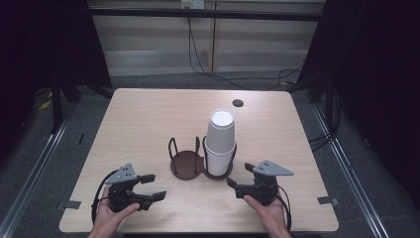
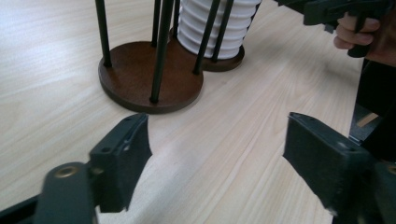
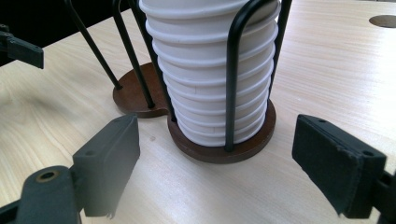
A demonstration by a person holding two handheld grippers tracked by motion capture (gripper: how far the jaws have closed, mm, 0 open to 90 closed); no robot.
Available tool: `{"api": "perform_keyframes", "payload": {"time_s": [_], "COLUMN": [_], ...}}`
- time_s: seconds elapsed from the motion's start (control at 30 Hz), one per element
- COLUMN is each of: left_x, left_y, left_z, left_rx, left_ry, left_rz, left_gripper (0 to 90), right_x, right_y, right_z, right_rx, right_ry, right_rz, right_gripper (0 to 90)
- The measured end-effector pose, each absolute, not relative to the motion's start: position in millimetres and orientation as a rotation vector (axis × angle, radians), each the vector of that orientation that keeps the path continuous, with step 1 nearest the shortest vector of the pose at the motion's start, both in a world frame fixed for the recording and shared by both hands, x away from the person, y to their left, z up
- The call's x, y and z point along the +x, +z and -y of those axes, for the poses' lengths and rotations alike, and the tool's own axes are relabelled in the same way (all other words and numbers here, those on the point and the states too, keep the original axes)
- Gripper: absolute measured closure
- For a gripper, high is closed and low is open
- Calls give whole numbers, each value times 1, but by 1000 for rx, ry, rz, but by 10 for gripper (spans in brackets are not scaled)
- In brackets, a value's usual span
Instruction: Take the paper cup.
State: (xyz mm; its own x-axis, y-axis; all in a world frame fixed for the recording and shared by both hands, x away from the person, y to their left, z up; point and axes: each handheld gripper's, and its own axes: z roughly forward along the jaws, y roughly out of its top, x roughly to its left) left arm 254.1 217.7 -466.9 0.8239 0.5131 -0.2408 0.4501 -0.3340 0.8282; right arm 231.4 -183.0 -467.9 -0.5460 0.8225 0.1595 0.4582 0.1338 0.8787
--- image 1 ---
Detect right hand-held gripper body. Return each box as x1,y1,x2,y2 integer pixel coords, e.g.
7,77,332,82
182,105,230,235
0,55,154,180
235,160,294,206

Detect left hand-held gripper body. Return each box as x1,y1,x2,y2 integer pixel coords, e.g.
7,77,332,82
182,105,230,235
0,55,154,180
104,163,155,213

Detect stack of white paper cups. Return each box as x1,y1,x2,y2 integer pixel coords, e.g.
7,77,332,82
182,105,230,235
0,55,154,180
203,108,238,178

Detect dark metal double cup holder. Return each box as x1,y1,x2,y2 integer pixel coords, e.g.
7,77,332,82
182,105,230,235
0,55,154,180
167,135,239,181

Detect person's left hand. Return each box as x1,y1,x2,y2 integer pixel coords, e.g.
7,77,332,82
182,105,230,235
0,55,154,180
87,184,141,238

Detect person's right hand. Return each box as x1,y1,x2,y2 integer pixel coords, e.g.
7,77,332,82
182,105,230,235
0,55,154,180
243,194,292,238

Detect grey tape piece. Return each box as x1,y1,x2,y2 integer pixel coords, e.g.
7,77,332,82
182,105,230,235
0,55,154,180
55,199,82,211
317,195,341,207

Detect black metal stand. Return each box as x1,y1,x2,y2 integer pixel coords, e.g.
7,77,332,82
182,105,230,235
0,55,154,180
50,77,64,135

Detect yellow floor tape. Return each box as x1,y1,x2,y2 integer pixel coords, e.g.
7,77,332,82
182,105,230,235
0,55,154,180
38,98,53,112

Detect dark curtain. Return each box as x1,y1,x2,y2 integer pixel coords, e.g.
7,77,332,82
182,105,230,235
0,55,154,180
0,0,113,163
296,0,420,212

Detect black horizontal bar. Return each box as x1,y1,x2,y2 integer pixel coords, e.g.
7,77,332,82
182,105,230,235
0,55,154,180
88,7,324,23

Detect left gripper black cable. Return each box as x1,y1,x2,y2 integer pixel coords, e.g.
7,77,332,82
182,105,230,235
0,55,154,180
90,170,119,224

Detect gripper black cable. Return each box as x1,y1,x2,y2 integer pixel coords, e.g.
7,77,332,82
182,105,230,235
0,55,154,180
276,183,293,232
90,170,119,224

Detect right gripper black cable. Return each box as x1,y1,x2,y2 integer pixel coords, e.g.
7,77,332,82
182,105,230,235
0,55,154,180
276,183,293,232

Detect black floor cables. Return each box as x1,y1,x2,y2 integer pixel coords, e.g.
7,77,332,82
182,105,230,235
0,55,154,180
307,88,336,154

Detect metal floor rail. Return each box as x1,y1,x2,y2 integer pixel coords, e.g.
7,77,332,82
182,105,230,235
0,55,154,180
311,104,392,238
0,101,79,238

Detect black wall cable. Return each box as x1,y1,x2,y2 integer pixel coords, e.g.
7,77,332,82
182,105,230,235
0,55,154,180
186,16,305,91

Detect vertical wall strip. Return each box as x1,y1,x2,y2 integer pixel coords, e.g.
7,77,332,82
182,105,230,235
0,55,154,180
210,1,218,72

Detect white wall socket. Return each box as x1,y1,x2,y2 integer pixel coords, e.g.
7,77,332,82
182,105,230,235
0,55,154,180
180,0,206,10

